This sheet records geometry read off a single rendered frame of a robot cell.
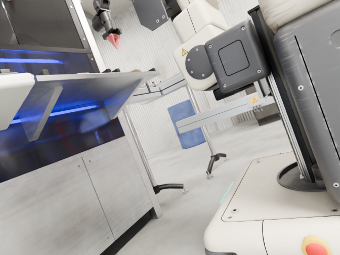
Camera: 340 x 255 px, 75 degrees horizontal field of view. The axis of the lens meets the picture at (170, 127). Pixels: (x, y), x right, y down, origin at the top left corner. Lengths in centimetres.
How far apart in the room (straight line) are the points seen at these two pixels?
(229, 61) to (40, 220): 99
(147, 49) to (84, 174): 433
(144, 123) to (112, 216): 411
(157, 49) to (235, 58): 470
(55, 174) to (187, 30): 88
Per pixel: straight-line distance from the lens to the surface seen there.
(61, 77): 89
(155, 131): 526
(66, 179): 123
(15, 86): 58
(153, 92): 208
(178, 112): 391
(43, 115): 103
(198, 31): 74
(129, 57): 550
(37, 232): 118
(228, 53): 60
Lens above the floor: 59
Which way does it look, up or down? 2 degrees down
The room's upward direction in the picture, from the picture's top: 21 degrees counter-clockwise
